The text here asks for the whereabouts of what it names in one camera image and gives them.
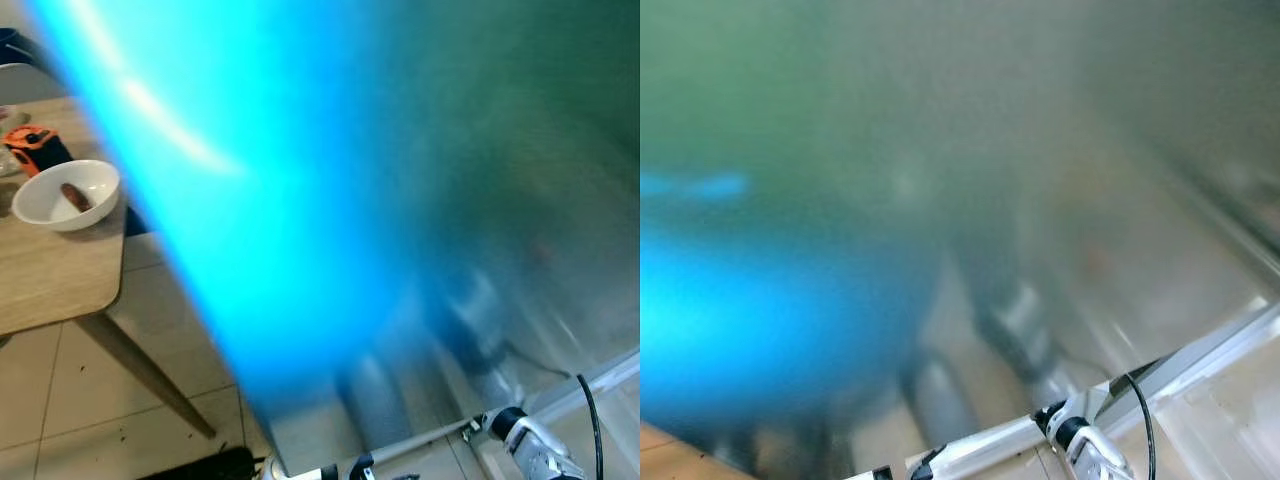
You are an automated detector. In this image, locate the white bowl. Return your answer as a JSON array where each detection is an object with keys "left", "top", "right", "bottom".
[{"left": 11, "top": 159, "right": 123, "bottom": 234}]

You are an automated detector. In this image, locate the grey chair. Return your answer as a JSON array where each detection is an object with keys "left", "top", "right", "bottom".
[{"left": 0, "top": 62, "right": 53, "bottom": 106}]

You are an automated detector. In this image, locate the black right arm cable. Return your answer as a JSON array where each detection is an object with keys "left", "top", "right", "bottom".
[
  {"left": 574, "top": 374, "right": 607, "bottom": 480},
  {"left": 1122, "top": 370, "right": 1159, "bottom": 480}
]

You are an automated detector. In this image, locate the large black floor mat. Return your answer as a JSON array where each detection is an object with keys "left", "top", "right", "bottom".
[{"left": 138, "top": 446, "right": 263, "bottom": 480}]

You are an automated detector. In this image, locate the dark blue bucket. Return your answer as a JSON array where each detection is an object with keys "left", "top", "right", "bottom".
[{"left": 0, "top": 27, "right": 33, "bottom": 67}]

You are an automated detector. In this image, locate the light wooden dining table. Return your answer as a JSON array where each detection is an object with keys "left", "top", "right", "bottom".
[{"left": 0, "top": 97, "right": 217, "bottom": 439}]

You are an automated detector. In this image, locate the orange and black device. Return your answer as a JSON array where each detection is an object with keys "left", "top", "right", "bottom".
[{"left": 0, "top": 125, "right": 74, "bottom": 179}]

